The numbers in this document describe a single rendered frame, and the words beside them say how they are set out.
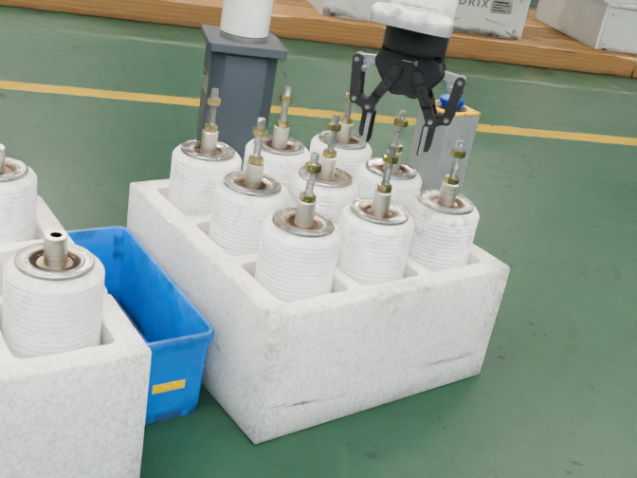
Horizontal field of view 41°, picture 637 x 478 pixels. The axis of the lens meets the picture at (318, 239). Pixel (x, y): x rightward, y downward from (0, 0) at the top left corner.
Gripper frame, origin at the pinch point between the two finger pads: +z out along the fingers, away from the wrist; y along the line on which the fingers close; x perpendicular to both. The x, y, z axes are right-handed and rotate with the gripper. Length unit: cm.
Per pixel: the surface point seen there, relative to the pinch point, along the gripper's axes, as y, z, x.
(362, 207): 2.2, 10.0, 0.2
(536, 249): -23, 35, -63
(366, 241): 0.1, 12.3, 4.8
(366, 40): 49, 33, -208
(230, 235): 16.9, 15.7, 6.8
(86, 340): 20.8, 17.1, 34.8
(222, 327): 14.0, 24.6, 13.8
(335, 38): 59, 33, -202
